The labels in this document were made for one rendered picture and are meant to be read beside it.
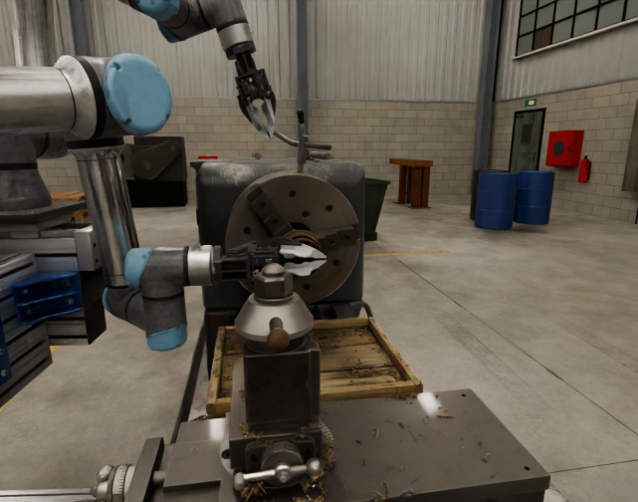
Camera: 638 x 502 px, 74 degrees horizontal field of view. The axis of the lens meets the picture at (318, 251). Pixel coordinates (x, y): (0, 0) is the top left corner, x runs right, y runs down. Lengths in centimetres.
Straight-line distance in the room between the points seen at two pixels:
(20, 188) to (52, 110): 46
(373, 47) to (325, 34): 123
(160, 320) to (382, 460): 48
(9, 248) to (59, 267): 11
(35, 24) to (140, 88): 58
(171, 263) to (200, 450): 36
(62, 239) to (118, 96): 47
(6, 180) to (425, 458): 97
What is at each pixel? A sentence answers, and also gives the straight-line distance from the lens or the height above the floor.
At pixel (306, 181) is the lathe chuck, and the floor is 122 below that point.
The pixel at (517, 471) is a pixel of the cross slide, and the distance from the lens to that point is 53.
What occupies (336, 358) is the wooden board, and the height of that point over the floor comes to 88.
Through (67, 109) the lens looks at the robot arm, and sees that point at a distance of 70.
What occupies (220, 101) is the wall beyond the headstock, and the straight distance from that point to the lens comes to 1093.
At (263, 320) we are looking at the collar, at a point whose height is 114.
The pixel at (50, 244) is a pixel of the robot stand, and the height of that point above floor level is 109.
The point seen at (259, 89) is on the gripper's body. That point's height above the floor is 142.
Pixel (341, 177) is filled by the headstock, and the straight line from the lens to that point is 114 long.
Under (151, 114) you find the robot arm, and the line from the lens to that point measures 73.
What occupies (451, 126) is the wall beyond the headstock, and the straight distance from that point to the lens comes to 1220.
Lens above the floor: 130
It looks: 14 degrees down
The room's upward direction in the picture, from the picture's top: straight up
